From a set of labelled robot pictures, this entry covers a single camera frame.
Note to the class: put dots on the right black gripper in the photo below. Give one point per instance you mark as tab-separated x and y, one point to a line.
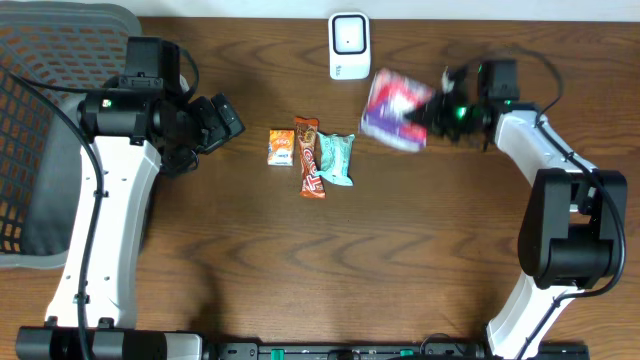
441	116

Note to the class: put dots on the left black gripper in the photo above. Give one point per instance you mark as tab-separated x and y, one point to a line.
211	126

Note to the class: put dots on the pink purple pad pack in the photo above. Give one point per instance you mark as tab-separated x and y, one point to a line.
389	112

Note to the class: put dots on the small orange tissue pack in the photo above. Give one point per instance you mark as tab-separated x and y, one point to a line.
281	147

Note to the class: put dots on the teal snack pack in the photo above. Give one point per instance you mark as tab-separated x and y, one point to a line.
335	158

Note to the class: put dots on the orange Top chocolate bar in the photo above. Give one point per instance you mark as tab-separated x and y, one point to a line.
306	135

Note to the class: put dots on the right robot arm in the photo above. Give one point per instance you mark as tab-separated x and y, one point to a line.
572	243

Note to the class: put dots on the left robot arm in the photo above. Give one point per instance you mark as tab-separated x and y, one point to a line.
131	130

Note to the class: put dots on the white barcode scanner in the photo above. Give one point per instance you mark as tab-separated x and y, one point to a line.
349	46

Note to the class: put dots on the grey plastic mesh basket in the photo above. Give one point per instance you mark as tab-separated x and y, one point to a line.
69	48

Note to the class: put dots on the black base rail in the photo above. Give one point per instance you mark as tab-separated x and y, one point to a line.
432	350

